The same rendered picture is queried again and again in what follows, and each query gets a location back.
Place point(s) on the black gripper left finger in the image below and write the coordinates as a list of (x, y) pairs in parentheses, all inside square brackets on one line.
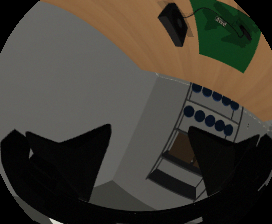
[(78, 160)]

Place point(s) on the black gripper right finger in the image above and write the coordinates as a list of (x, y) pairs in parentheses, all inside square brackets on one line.
[(217, 157)]

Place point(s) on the green circuit board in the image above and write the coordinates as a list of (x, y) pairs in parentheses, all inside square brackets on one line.
[(219, 40)]

